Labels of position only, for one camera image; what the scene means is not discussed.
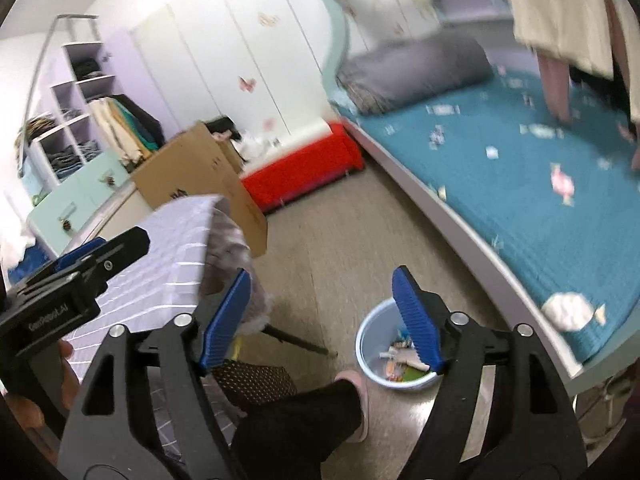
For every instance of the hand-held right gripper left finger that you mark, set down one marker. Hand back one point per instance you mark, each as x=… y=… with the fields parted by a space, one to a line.
x=227 y=320

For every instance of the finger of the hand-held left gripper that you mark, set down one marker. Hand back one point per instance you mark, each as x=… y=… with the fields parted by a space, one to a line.
x=125 y=250
x=80 y=255

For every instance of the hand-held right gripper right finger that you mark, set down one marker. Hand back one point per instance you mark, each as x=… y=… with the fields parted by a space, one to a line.
x=417 y=320

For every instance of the light blue plastic bin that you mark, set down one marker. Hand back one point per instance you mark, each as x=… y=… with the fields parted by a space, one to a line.
x=370 y=340

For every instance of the green leaf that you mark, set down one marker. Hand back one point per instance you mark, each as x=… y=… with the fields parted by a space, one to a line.
x=415 y=374

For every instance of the person's left hand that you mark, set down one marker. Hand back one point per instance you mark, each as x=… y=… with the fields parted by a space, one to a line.
x=69 y=375

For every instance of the grey checked tablecloth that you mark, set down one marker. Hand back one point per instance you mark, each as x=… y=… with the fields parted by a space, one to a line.
x=165 y=245

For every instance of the mint green drawer unit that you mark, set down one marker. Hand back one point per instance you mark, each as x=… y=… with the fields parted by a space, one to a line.
x=80 y=195

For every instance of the brown dotted cushion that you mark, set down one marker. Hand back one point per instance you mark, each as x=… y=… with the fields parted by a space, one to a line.
x=255 y=382

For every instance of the white plastic bag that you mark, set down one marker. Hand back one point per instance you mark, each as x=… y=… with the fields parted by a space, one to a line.
x=15 y=230

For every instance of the black table leg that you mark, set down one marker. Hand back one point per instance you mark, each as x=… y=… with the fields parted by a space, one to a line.
x=300 y=341

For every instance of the folded dark clothes stack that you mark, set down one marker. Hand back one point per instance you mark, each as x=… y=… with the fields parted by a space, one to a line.
x=75 y=160

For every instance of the pink slipper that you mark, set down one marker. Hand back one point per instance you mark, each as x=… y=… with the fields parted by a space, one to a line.
x=357 y=400

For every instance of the brown cardboard box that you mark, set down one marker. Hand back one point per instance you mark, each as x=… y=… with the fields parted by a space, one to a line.
x=200 y=175

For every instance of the cream hanging clothes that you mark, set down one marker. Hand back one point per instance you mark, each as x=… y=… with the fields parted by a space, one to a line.
x=117 y=130

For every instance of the person's leg in black pants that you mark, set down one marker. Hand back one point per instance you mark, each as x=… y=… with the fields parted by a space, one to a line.
x=290 y=425

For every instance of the teal hanging clothes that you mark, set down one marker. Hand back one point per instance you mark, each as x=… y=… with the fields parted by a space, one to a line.
x=139 y=122

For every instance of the dark striped cloth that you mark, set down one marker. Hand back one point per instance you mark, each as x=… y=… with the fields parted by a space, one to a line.
x=36 y=128

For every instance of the black hanging clothes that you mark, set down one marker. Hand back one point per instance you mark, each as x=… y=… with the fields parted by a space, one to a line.
x=150 y=117

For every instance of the lavender cubby shelf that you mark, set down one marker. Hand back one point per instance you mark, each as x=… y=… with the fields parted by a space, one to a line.
x=70 y=105

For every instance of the black bag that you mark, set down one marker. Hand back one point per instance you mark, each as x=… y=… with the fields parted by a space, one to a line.
x=220 y=125

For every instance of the bed with teal sheet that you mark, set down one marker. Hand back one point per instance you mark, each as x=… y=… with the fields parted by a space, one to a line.
x=500 y=185

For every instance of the white cloth pile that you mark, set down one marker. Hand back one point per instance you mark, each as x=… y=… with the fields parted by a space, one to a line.
x=257 y=145

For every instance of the red covered bench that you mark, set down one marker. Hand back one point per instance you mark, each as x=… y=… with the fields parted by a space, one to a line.
x=305 y=165

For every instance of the grey duvet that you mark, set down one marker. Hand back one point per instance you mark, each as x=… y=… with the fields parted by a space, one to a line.
x=415 y=72

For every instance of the pink hanging garment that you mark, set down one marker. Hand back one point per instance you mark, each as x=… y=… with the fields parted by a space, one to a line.
x=554 y=85

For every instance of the black hanging garment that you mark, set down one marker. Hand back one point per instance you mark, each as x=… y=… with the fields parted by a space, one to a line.
x=595 y=85

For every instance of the person in beige shirt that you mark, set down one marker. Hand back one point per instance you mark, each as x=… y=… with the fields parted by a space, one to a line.
x=560 y=10

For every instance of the pale pink butterfly wall sticker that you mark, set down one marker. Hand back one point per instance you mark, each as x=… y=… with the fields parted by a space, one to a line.
x=268 y=124

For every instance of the beige butterfly wall sticker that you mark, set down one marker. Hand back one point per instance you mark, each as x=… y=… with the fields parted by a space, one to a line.
x=268 y=18

